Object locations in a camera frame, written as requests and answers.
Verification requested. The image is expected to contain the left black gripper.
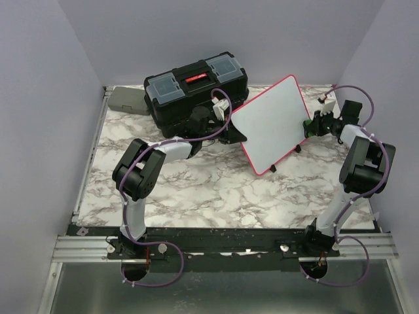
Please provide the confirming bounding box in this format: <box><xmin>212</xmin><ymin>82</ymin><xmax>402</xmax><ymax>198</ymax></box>
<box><xmin>200</xmin><ymin>116</ymin><xmax>247</xmax><ymax>145</ymax></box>

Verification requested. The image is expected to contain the green black whiteboard eraser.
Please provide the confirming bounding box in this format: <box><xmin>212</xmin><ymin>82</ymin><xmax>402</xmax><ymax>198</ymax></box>
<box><xmin>302</xmin><ymin>120</ymin><xmax>315</xmax><ymax>139</ymax></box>

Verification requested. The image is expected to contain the pink framed whiteboard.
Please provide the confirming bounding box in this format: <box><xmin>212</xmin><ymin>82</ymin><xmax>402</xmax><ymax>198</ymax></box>
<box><xmin>231</xmin><ymin>75</ymin><xmax>310</xmax><ymax>175</ymax></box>

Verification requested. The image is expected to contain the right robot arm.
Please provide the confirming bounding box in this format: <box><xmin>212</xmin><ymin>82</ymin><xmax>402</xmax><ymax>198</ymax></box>
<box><xmin>301</xmin><ymin>99</ymin><xmax>396</xmax><ymax>256</ymax></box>

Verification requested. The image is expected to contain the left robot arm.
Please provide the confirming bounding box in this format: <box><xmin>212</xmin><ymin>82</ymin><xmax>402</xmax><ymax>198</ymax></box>
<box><xmin>112</xmin><ymin>99</ymin><xmax>246</xmax><ymax>258</ymax></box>

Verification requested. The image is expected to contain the black plastic toolbox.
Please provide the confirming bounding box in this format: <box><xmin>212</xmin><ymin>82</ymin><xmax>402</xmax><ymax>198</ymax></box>
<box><xmin>143</xmin><ymin>52</ymin><xmax>249</xmax><ymax>138</ymax></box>

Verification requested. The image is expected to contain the grey plastic case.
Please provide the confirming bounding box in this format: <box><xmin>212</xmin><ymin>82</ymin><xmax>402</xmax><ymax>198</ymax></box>
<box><xmin>107</xmin><ymin>86</ymin><xmax>150</xmax><ymax>116</ymax></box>

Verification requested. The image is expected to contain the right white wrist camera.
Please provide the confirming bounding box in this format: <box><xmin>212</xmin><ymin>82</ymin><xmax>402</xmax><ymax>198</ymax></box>
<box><xmin>318</xmin><ymin>94</ymin><xmax>337</xmax><ymax>116</ymax></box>

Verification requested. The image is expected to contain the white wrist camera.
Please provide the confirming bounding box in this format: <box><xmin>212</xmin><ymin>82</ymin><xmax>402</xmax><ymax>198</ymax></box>
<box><xmin>211</xmin><ymin>97</ymin><xmax>230</xmax><ymax>122</ymax></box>
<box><xmin>318</xmin><ymin>94</ymin><xmax>337</xmax><ymax>116</ymax></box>

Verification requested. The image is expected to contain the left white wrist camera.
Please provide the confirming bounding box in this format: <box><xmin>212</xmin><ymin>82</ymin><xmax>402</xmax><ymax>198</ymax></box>
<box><xmin>211</xmin><ymin>97</ymin><xmax>230</xmax><ymax>122</ymax></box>

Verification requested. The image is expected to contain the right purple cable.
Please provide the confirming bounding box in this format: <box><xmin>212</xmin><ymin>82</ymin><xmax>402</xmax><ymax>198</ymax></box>
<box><xmin>319</xmin><ymin>85</ymin><xmax>390</xmax><ymax>286</ymax></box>

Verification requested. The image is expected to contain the purple cable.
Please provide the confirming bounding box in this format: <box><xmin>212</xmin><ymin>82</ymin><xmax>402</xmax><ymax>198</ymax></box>
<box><xmin>118</xmin><ymin>88</ymin><xmax>232</xmax><ymax>288</ymax></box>
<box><xmin>319</xmin><ymin>85</ymin><xmax>390</xmax><ymax>286</ymax></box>

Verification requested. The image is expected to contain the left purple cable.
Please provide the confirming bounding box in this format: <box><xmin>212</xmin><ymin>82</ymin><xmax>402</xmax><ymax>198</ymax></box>
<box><xmin>118</xmin><ymin>88</ymin><xmax>232</xmax><ymax>288</ymax></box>

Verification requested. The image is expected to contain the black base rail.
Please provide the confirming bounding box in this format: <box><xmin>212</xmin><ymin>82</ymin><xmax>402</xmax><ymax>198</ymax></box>
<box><xmin>64</xmin><ymin>226</ymin><xmax>340</xmax><ymax>273</ymax></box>

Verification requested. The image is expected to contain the aluminium frame rail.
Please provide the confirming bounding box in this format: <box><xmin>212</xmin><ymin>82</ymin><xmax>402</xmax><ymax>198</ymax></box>
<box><xmin>37</xmin><ymin>86</ymin><xmax>113</xmax><ymax>313</ymax></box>

